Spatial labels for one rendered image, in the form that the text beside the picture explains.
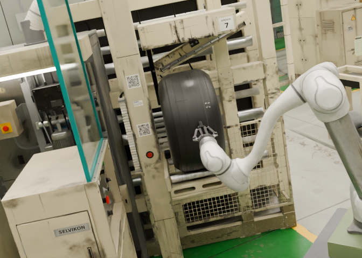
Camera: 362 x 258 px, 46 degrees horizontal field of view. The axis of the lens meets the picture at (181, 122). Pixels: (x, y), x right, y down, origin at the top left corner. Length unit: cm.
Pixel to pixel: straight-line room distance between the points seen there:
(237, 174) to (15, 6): 998
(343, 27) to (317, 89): 532
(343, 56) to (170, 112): 496
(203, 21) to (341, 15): 443
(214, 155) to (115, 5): 100
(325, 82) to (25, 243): 138
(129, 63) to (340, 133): 122
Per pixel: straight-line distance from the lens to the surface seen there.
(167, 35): 265
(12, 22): 1151
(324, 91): 162
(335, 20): 696
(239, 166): 197
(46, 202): 188
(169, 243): 281
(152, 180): 260
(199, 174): 252
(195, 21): 266
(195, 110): 228
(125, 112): 247
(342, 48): 695
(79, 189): 183
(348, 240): 215
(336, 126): 173
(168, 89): 236
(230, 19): 269
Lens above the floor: 194
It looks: 17 degrees down
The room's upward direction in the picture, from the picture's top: 11 degrees counter-clockwise
